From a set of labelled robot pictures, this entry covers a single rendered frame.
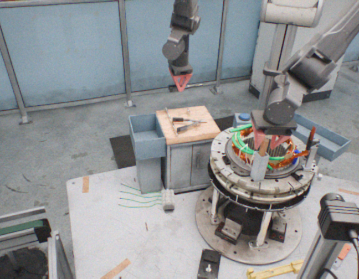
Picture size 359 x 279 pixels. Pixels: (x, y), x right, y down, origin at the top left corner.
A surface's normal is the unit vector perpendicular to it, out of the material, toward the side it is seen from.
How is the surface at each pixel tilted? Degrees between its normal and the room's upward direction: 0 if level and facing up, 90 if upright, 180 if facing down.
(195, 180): 90
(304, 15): 104
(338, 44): 75
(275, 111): 93
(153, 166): 90
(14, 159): 0
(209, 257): 0
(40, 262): 0
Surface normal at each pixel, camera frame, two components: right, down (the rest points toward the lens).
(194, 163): 0.25, 0.58
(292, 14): -0.29, 0.74
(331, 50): -0.13, 0.36
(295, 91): 0.47, -0.51
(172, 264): 0.03, -0.80
